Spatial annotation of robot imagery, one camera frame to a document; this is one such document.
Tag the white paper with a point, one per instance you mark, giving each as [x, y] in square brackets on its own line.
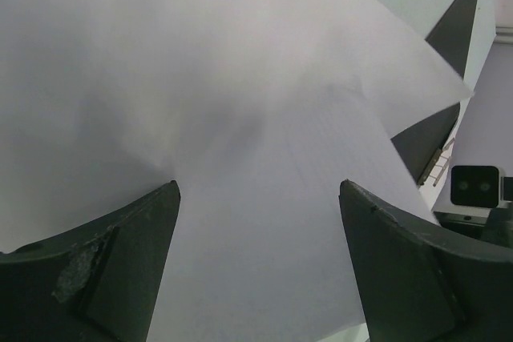
[436, 189]
[258, 109]

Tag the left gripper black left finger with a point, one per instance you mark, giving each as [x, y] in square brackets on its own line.
[96, 282]

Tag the red and black file folder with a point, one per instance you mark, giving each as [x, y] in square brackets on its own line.
[420, 145]

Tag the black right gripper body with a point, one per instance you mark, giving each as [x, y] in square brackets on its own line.
[495, 228]

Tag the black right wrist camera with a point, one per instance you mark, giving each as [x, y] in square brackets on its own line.
[485, 187]

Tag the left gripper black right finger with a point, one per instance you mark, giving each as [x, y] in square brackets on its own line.
[421, 282]

